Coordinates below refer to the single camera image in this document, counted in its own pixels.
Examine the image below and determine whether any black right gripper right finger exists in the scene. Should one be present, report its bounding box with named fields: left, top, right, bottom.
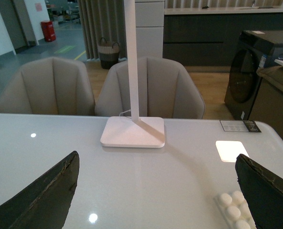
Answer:
left=235, top=154, right=283, bottom=229

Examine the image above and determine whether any beige chair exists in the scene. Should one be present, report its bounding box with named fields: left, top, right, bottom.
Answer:
left=95, top=57, right=205, bottom=119
left=0, top=57, right=95, bottom=116

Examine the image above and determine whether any woven laundry basket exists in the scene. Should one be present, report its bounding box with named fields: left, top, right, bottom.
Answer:
left=98, top=37, right=120, bottom=69

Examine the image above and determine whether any dark kitchen counter cabinet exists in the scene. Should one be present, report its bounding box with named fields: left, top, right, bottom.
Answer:
left=162, top=8, right=283, bottom=66

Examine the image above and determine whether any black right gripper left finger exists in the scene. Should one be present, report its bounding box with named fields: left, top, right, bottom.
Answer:
left=0, top=151, right=80, bottom=229

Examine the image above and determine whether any beige chair left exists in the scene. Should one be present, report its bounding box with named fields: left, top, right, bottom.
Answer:
left=0, top=57, right=95, bottom=116

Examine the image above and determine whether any red bin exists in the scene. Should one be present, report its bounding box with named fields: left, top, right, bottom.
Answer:
left=41, top=21, right=56, bottom=42

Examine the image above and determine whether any beige chair right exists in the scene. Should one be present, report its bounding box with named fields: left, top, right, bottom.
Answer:
left=95, top=57, right=205, bottom=119

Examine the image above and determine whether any grey curtain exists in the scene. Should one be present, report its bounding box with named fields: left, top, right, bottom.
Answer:
left=78, top=0, right=127, bottom=59

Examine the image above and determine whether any black label card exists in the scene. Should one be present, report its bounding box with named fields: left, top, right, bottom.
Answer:
left=220, top=120, right=261, bottom=133

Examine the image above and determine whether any white studded base block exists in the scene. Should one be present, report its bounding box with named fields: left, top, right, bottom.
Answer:
left=214, top=190, right=256, bottom=229

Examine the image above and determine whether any white cabinet column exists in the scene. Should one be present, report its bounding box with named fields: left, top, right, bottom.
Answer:
left=135, top=0, right=165, bottom=58

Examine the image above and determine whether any dark washing machine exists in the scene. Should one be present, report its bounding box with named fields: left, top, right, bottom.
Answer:
left=224, top=30, right=283, bottom=120

